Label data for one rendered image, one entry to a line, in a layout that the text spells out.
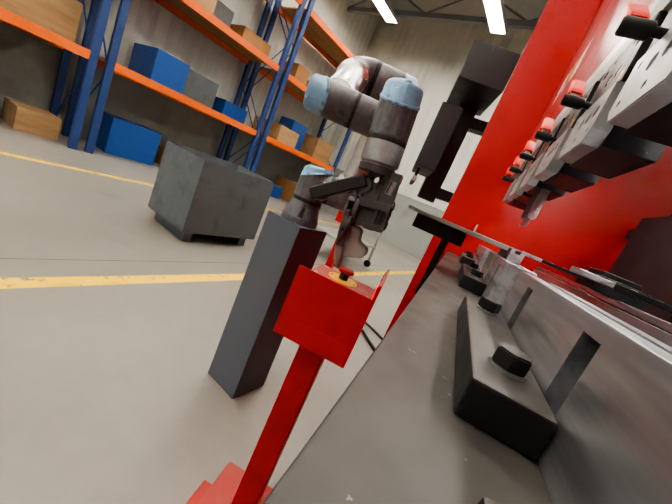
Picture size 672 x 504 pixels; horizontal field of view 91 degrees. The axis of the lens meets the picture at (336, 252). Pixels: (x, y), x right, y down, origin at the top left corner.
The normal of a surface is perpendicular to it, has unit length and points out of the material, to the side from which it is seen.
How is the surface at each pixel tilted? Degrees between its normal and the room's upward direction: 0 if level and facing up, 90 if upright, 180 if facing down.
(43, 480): 0
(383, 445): 0
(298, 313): 90
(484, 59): 90
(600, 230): 90
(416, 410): 0
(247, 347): 90
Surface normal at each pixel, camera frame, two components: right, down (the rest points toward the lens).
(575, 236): -0.36, 0.05
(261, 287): -0.53, -0.04
